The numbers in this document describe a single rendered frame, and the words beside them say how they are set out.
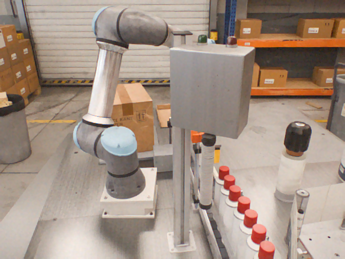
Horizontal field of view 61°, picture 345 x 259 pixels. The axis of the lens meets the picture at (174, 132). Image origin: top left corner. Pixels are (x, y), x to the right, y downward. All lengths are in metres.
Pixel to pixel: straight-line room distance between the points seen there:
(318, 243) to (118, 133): 0.68
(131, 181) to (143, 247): 0.22
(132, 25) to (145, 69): 4.28
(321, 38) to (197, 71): 4.32
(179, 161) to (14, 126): 2.57
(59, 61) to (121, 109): 4.30
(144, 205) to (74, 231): 0.26
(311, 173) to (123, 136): 0.81
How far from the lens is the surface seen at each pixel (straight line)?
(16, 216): 1.29
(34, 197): 1.35
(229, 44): 0.68
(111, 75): 1.08
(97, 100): 1.09
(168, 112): 1.99
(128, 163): 1.03
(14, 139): 3.30
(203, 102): 0.67
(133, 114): 1.39
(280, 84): 4.89
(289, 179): 1.13
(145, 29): 1.01
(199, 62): 0.64
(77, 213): 1.21
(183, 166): 0.85
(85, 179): 1.38
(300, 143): 1.06
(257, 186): 1.23
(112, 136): 1.02
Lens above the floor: 1.59
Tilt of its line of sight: 26 degrees down
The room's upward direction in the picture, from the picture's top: straight up
